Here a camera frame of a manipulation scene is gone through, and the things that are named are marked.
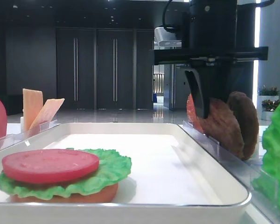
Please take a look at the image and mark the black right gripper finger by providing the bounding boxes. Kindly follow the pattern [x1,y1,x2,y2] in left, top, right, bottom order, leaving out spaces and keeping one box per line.
[185,69,210,119]
[200,61,237,102]

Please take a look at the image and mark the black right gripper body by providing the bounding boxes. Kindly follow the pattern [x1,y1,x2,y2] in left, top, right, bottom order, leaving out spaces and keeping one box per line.
[151,0,268,67]

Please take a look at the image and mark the brown meat patty front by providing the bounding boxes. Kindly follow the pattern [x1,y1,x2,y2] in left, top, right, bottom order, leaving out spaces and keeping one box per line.
[198,98,244,159]

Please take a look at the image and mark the brown meat patty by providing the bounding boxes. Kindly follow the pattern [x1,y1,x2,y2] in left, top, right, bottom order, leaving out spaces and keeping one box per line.
[227,91,259,160]
[198,98,244,159]

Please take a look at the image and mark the bread bun slice right rack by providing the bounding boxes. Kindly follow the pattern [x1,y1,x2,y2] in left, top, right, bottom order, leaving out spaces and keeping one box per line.
[186,94,204,133]

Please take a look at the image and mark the brown meat patty rear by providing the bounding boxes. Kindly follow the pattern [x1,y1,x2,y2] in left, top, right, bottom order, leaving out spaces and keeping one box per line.
[227,91,259,160]

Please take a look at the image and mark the green lettuce leaf on tray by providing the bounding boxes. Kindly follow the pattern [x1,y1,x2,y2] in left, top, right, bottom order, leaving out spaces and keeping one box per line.
[0,149,132,203]

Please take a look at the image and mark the green lettuce leaf in rack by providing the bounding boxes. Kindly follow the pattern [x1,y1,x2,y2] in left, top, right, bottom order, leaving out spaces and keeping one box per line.
[252,104,280,211]

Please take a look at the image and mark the orange cheese slice front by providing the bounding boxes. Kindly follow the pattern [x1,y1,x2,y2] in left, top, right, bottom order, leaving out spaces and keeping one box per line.
[29,98,65,130]

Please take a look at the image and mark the bread bun base on tray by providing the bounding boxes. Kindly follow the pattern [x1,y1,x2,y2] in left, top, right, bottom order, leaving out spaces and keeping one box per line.
[10,182,119,203]

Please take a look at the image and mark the pale orange cheese slice back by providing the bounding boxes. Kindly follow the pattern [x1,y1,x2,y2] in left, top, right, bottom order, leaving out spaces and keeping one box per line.
[22,89,43,131]

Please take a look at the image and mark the red tomato slice on tray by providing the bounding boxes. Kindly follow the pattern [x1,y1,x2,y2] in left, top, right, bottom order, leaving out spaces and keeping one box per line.
[2,149,99,184]

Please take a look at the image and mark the potted plants in white planter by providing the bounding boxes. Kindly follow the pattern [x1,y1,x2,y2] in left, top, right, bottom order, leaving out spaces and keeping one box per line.
[257,85,280,120]

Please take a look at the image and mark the dark double doors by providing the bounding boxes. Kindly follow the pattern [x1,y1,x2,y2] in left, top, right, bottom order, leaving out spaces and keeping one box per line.
[56,28,154,109]

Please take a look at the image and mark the white metal tray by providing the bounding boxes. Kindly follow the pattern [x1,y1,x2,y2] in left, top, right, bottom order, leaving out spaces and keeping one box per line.
[0,123,252,224]

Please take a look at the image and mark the clear acrylic right food rack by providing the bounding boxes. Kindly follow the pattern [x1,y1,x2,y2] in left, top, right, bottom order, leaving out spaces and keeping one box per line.
[181,121,280,224]

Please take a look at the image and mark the clear acrylic food rack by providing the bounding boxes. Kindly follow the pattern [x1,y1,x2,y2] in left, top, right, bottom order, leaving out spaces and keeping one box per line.
[0,119,58,151]
[181,121,280,224]

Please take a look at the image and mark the clear acrylic left food rack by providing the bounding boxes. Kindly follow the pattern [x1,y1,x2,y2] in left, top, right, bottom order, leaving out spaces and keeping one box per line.
[0,119,58,151]

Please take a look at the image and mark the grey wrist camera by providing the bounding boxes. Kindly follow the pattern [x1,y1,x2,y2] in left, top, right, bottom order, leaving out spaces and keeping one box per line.
[154,27,182,48]

